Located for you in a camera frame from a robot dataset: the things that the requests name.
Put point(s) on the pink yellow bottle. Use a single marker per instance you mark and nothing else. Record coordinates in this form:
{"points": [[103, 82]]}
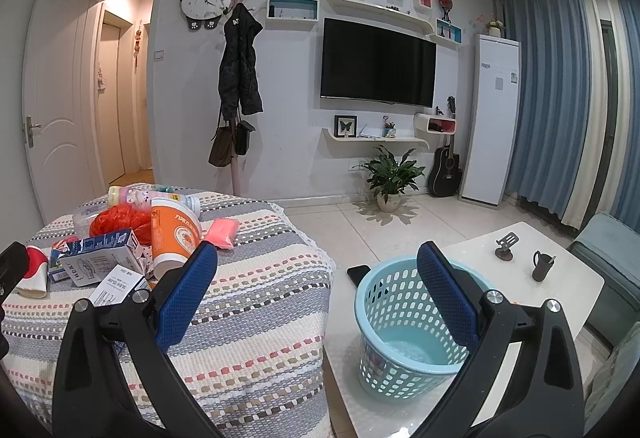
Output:
{"points": [[140, 196]]}

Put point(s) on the light blue plastic basket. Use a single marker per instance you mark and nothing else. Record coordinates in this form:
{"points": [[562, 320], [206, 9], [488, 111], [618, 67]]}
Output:
{"points": [[406, 347]]}

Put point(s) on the black phone stand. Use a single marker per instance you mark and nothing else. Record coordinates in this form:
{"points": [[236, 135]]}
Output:
{"points": [[504, 246]]}

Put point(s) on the white coffee table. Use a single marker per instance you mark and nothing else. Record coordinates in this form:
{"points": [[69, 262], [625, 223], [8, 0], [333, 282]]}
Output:
{"points": [[574, 285]]}

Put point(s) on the butterfly picture frame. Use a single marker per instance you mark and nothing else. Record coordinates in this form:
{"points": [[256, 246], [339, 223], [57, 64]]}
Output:
{"points": [[345, 126]]}

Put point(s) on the red white paper bowl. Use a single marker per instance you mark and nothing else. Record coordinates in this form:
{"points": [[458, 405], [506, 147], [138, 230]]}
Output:
{"points": [[34, 283]]}

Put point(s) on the black acoustic guitar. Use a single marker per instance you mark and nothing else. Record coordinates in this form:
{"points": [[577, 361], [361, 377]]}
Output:
{"points": [[445, 177]]}

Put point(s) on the brown hanging bag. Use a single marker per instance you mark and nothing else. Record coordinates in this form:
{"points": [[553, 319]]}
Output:
{"points": [[223, 143]]}

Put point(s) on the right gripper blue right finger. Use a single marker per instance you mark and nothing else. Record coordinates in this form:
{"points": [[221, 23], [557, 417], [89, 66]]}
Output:
{"points": [[543, 397]]}

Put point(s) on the potted green plant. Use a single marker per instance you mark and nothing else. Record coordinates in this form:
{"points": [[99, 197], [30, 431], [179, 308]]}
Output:
{"points": [[389, 176]]}

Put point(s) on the clear plastic container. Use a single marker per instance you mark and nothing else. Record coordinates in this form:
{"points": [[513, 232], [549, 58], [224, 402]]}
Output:
{"points": [[83, 217]]}

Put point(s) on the teal sofa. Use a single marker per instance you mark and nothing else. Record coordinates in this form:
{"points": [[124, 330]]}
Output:
{"points": [[611, 249]]}

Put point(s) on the teal white box shelf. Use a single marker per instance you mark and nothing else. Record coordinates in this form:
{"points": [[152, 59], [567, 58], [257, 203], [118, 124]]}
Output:
{"points": [[297, 11]]}

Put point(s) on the white milk carton box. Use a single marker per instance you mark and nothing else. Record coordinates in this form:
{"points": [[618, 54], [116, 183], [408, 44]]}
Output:
{"points": [[91, 259]]}

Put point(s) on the black wall television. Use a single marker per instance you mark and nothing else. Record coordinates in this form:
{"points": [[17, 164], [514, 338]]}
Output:
{"points": [[363, 62]]}

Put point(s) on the pink tissue packet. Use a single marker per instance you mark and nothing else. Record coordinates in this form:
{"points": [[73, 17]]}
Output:
{"points": [[222, 233]]}

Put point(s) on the black mug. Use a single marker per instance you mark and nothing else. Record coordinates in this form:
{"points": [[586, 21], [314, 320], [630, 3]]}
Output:
{"points": [[542, 265]]}

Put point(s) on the pink coat rack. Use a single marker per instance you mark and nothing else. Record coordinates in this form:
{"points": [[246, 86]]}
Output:
{"points": [[242, 131]]}

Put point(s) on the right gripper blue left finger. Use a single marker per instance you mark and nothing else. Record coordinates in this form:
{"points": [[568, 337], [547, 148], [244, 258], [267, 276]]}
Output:
{"points": [[91, 396]]}

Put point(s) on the tiger playing card box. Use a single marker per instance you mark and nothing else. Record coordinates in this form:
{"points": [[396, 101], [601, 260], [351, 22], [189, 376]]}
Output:
{"points": [[56, 271]]}

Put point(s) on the white standing air conditioner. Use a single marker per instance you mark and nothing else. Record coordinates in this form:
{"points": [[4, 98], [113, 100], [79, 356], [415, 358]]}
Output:
{"points": [[494, 117]]}

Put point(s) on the striped woven table cloth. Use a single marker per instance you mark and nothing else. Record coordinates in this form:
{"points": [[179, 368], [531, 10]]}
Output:
{"points": [[252, 356]]}

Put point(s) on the white curved upper shelf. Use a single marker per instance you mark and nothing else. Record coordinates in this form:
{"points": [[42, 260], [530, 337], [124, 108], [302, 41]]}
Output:
{"points": [[424, 25]]}

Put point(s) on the red white rounded shelf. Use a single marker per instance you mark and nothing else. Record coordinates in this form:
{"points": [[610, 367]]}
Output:
{"points": [[435, 124]]}

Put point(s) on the blue and beige curtains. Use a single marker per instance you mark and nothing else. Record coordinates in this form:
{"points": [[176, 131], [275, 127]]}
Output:
{"points": [[576, 149]]}

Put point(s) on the white lower wall shelf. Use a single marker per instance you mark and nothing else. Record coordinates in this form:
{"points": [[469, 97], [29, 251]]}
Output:
{"points": [[378, 140]]}

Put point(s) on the black smartphone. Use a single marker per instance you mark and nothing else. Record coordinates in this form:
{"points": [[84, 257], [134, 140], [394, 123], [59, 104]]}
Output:
{"points": [[356, 274]]}

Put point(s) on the orange paper cup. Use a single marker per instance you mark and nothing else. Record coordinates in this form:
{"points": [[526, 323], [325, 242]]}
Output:
{"points": [[176, 232]]}

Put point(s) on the black hanging jacket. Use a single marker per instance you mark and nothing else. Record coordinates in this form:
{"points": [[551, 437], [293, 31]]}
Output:
{"points": [[237, 81]]}

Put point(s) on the white door with handle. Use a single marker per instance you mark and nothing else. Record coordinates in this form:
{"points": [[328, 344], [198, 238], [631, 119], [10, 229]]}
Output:
{"points": [[58, 127]]}

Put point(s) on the orange plastic bag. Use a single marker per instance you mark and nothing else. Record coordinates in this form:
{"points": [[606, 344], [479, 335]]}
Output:
{"points": [[122, 217]]}

